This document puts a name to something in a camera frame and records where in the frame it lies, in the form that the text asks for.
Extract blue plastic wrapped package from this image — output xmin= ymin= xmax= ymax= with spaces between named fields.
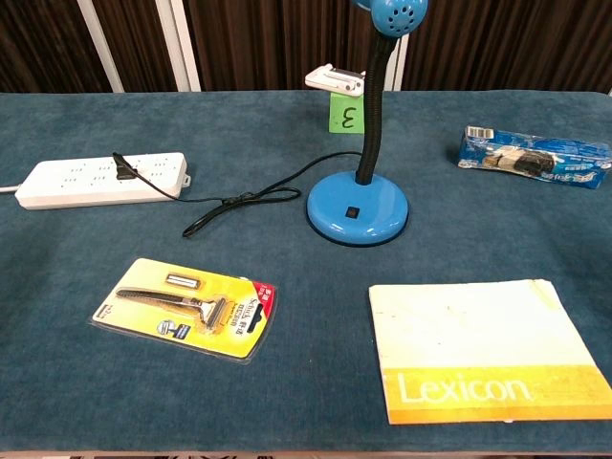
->
xmin=456 ymin=125 xmax=612 ymax=190

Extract white power strip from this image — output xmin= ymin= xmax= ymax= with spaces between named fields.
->
xmin=14 ymin=152 xmax=192 ymax=211

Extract white phone holder clip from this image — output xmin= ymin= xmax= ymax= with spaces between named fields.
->
xmin=304 ymin=63 xmax=367 ymax=95

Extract razor in yellow blister pack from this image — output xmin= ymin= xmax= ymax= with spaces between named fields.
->
xmin=89 ymin=257 xmax=280 ymax=364

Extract white and yellow Lexicon booklet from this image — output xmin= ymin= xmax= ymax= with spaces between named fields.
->
xmin=368 ymin=278 xmax=612 ymax=426

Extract green number card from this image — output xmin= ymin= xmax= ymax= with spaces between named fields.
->
xmin=328 ymin=90 xmax=366 ymax=135

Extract blue gooseneck desk lamp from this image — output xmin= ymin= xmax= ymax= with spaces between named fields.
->
xmin=305 ymin=0 xmax=430 ymax=248

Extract black lamp power cord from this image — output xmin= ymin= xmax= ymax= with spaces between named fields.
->
xmin=112 ymin=151 xmax=363 ymax=240

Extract blue velvet table cloth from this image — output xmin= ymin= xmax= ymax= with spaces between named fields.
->
xmin=0 ymin=89 xmax=612 ymax=454

